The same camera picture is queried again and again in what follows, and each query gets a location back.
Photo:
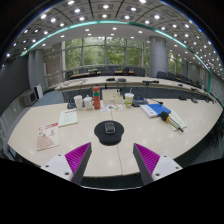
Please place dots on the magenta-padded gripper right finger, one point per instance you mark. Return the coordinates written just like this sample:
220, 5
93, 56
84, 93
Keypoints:
147, 157

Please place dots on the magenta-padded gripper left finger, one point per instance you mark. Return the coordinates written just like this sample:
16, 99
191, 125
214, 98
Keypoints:
77, 156

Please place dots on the black computer mouse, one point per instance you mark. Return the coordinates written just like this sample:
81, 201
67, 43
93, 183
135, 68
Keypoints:
110, 128

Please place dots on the black mouse pad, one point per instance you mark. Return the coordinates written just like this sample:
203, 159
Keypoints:
109, 139

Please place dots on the red and white leaflet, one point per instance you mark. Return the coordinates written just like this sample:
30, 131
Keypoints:
47, 136

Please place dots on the white paper booklet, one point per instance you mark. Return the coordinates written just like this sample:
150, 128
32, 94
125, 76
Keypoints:
68, 117

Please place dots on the blue and white book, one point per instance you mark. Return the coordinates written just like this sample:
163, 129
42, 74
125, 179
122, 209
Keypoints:
155, 110

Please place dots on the cream booklet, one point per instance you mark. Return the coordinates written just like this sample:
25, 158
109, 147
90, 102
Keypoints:
179, 120

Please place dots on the tall white paper cup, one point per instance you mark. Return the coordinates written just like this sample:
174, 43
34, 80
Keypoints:
78, 102

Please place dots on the dark desk microphone console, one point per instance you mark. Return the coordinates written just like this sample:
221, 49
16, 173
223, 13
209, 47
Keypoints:
140, 101

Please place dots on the colourful sticker sheet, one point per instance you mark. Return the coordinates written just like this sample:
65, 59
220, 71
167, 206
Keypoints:
111, 107

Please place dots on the green printed paper cup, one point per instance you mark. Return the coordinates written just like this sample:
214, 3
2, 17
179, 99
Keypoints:
129, 100

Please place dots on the red thermos bottle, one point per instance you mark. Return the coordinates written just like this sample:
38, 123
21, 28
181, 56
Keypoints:
96, 98

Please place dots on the white cardboard box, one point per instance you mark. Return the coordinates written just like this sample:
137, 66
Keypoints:
111, 96

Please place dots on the group of dark chairs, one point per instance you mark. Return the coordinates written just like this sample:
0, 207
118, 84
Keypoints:
140, 71

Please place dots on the ceiling spot lights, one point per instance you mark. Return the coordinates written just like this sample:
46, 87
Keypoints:
103, 16

